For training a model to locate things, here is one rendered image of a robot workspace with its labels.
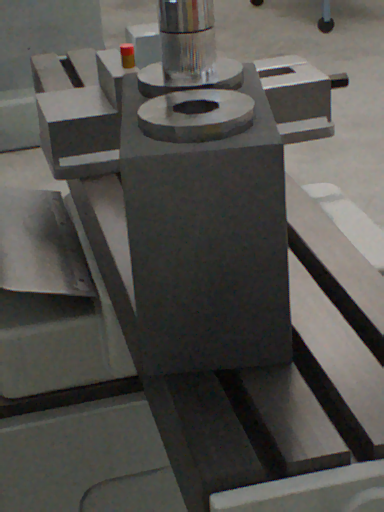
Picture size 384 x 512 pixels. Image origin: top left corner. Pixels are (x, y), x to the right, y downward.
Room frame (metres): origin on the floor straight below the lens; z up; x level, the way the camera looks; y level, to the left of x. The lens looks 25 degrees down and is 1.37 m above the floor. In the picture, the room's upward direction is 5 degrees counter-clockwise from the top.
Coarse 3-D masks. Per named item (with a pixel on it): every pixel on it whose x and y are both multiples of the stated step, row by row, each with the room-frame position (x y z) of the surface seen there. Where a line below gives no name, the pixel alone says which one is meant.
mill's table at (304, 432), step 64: (64, 64) 1.79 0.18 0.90; (128, 256) 0.97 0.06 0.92; (320, 256) 0.94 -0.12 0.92; (128, 320) 0.90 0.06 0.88; (320, 320) 0.81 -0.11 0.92; (192, 384) 0.73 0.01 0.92; (256, 384) 0.72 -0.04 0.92; (320, 384) 0.75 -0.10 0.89; (192, 448) 0.64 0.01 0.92; (256, 448) 0.67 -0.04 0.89; (320, 448) 0.63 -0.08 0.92
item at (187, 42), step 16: (160, 16) 0.89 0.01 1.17; (176, 16) 0.88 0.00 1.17; (192, 16) 0.88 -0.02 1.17; (208, 16) 0.89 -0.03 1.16; (160, 32) 0.89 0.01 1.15; (176, 32) 0.88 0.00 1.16; (192, 32) 0.88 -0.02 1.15; (208, 32) 0.89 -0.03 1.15; (160, 48) 0.90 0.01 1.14; (176, 48) 0.88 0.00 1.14; (192, 48) 0.88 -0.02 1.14; (208, 48) 0.89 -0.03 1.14; (176, 64) 0.88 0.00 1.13; (192, 64) 0.88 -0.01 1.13; (208, 64) 0.88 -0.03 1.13
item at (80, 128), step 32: (96, 64) 1.34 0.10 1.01; (256, 64) 1.37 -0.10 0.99; (288, 64) 1.35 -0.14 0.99; (64, 96) 1.31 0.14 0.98; (96, 96) 1.30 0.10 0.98; (288, 96) 1.27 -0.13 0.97; (320, 96) 1.28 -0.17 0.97; (64, 128) 1.21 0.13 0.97; (96, 128) 1.22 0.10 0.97; (288, 128) 1.26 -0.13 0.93; (320, 128) 1.26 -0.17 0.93; (64, 160) 1.21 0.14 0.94; (96, 160) 1.21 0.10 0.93
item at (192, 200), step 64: (128, 128) 0.80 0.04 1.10; (192, 128) 0.76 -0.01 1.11; (256, 128) 0.78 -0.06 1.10; (128, 192) 0.74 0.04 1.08; (192, 192) 0.74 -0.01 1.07; (256, 192) 0.74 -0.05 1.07; (192, 256) 0.74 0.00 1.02; (256, 256) 0.74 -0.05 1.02; (192, 320) 0.74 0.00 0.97; (256, 320) 0.74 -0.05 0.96
